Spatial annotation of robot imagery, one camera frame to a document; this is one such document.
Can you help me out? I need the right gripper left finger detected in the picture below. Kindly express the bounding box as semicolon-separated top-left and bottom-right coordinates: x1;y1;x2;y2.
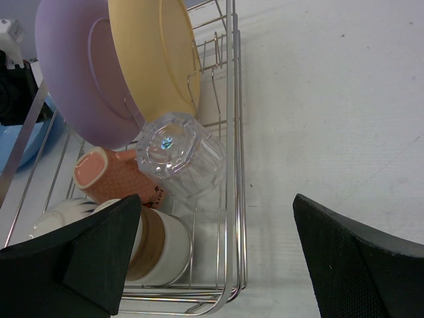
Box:
1;195;142;317

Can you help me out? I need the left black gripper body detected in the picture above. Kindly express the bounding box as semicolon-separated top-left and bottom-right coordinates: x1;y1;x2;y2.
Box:
0;51;38;126

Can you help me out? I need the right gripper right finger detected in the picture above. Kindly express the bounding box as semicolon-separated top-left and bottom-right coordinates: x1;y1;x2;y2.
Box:
293;193;423;317

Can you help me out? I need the blue plate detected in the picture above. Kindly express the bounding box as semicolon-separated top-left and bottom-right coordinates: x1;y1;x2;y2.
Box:
0;92;56;170

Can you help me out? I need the purple plate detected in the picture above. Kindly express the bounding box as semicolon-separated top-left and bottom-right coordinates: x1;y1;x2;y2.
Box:
35;1;144;149

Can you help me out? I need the yellow plate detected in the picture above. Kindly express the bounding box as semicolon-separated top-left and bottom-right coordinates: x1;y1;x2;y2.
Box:
108;0;200;122

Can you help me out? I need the white striped bowl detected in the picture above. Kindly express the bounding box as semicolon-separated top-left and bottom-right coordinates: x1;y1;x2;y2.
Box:
28;198;99;239

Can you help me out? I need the white brown cup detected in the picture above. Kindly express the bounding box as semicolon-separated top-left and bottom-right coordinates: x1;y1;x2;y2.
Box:
92;198;193;288

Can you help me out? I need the pink mug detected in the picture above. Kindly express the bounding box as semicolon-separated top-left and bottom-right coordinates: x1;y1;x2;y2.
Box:
73;146;166;209

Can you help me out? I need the clear glass tumbler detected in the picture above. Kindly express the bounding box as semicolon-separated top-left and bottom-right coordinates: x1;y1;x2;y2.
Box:
135;112;226;201

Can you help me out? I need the wire dish rack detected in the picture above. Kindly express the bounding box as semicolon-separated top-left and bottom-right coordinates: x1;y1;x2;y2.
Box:
1;1;247;317

